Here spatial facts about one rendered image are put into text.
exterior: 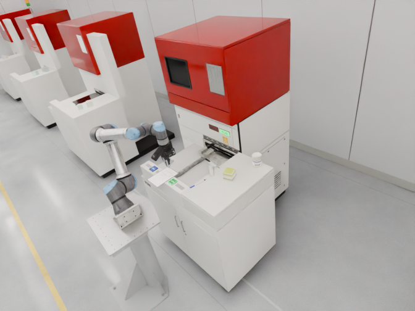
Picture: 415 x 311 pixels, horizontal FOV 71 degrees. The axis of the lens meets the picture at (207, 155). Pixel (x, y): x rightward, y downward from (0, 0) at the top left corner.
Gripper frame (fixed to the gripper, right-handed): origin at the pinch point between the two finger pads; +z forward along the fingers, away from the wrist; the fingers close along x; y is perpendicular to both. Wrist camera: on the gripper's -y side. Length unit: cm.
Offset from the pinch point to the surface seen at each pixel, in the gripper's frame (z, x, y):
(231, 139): 5, -8, 58
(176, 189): 14.7, -9.5, -2.8
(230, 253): 61, -50, 4
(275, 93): -17, -15, 108
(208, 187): 14.3, -26.5, 13.0
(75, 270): 111, 79, -86
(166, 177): 14.4, 8.2, 0.7
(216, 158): 23, 3, 48
